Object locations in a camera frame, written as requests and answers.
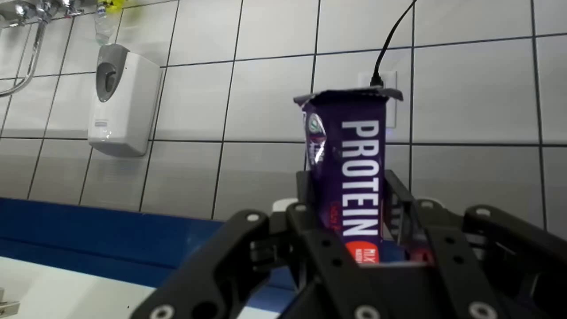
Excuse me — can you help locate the purple protein bar packet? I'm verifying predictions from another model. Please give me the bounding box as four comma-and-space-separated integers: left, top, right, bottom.
294, 85, 404, 266

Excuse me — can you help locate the chrome sink faucet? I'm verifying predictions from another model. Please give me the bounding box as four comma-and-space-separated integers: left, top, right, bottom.
0, 0, 96, 98

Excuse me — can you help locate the white wall outlet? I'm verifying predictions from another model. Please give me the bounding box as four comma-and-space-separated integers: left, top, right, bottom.
356, 71, 397, 93

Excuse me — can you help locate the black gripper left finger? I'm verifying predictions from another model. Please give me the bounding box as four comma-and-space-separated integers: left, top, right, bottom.
131, 172, 379, 319

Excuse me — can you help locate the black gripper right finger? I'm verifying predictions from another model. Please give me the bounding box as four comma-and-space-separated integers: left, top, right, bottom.
384, 171, 567, 319

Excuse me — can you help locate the blue top cabinet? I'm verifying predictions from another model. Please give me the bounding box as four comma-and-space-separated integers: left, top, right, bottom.
0, 199, 296, 319

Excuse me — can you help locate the yellow dish soap bottle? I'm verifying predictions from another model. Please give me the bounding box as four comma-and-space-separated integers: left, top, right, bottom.
94, 0, 143, 46

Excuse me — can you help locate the white soap dispenser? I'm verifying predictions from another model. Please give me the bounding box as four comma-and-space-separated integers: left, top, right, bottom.
87, 45, 161, 158

